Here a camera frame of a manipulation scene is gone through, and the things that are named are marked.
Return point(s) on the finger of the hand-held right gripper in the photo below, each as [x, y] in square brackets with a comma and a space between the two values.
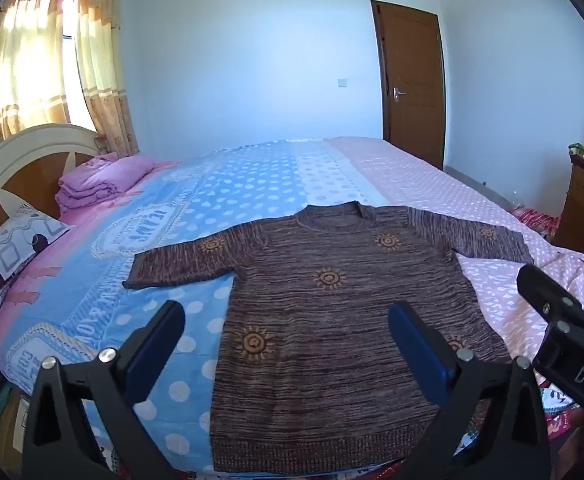
[542, 285]

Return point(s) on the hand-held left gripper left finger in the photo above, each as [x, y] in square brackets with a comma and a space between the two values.
[156, 355]

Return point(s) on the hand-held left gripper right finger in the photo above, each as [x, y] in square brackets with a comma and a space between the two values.
[422, 355]

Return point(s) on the brown knit sweater sun print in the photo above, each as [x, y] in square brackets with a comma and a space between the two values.
[322, 335]

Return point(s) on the colourful patterned cloth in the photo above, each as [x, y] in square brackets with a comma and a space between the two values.
[557, 410]

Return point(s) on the red patterned cloth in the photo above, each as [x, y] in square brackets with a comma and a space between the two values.
[537, 222]

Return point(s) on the green item on cabinet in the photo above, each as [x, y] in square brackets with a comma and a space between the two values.
[579, 150]

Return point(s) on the white patterned pillow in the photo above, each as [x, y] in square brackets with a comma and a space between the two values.
[12, 255]

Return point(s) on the folded pink blanket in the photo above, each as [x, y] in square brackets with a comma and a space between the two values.
[102, 180]

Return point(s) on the blue pink dotted bed sheet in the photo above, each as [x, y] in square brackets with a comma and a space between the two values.
[272, 180]

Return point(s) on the brown wooden door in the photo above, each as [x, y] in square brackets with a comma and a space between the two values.
[412, 60]

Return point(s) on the yellow patterned curtain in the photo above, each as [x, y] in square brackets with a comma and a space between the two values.
[27, 60]
[102, 70]

